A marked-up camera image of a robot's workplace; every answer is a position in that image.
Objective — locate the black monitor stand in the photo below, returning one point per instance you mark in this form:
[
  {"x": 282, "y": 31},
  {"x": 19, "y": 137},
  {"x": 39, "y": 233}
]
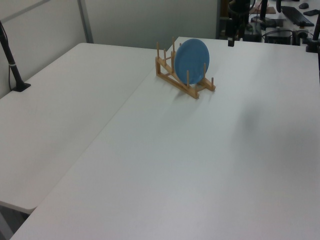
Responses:
[{"x": 265, "y": 20}]

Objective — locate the wooden plate rack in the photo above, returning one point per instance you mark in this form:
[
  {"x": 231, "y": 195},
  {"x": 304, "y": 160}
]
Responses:
[{"x": 172, "y": 79}]

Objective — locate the black clamp stand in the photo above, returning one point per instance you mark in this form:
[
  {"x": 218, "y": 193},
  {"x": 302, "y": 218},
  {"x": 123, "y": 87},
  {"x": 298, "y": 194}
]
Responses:
[{"x": 315, "y": 35}]

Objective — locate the black computer mouse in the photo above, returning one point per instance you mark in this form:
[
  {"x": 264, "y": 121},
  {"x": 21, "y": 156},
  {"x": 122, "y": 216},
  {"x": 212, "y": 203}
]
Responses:
[{"x": 303, "y": 5}]

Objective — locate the black camera pole with base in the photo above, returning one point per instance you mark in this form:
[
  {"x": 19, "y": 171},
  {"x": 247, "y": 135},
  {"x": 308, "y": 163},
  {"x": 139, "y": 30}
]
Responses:
[{"x": 12, "y": 66}]

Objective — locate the black electronics box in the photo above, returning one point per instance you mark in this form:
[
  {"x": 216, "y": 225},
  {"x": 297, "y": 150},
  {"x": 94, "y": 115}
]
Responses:
[{"x": 278, "y": 37}]

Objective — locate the black keyboard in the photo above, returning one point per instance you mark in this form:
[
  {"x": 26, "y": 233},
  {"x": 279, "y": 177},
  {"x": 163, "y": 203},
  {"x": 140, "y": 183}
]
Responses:
[{"x": 296, "y": 16}]

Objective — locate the blue round plate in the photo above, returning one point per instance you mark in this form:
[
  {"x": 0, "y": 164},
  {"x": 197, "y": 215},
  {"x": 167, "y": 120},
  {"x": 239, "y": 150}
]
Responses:
[{"x": 192, "y": 61}]

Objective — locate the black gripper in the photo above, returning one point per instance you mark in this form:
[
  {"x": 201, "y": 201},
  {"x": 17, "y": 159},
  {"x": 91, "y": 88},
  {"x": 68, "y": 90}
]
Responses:
[{"x": 237, "y": 23}]

